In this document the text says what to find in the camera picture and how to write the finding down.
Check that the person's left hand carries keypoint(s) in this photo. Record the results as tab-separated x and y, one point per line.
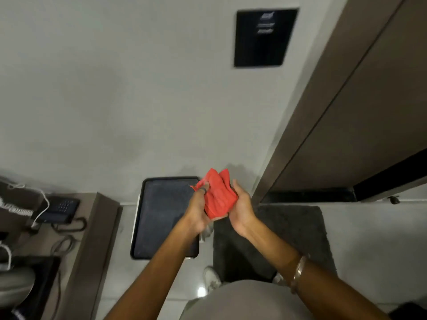
195	214

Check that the person's right hand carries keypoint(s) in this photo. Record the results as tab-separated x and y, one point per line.
241	209

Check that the person's right thumb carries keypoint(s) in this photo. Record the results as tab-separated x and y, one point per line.
239	189

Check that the red cloth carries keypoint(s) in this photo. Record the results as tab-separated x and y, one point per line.
218	194

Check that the person's right forearm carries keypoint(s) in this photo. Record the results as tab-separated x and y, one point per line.
307	273

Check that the person's left forearm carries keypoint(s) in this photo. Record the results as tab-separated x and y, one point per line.
151	273

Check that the dark grey floor mat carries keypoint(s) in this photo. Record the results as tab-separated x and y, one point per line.
277	243

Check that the black lidded bin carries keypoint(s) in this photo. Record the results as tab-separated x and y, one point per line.
163	216

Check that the white shoe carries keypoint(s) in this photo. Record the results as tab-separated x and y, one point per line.
212	278
279	279

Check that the grey shirt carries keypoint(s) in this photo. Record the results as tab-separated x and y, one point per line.
247	301

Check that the brown wooden door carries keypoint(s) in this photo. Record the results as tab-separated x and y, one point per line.
350	103

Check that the black door stopper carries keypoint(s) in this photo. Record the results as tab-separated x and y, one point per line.
394	199

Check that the black desk telephone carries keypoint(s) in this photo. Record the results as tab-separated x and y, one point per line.
60	210

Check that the brown wooden desk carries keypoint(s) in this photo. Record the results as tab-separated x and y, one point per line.
66	256

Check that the grey chair back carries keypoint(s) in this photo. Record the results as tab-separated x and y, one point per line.
15	284

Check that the black wall sign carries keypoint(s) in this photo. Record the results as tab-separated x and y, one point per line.
264	37

